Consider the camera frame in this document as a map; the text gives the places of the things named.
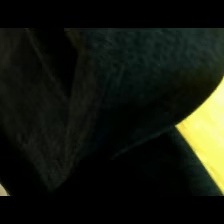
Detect black jeans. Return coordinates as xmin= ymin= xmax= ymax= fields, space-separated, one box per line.
xmin=0 ymin=27 xmax=224 ymax=197

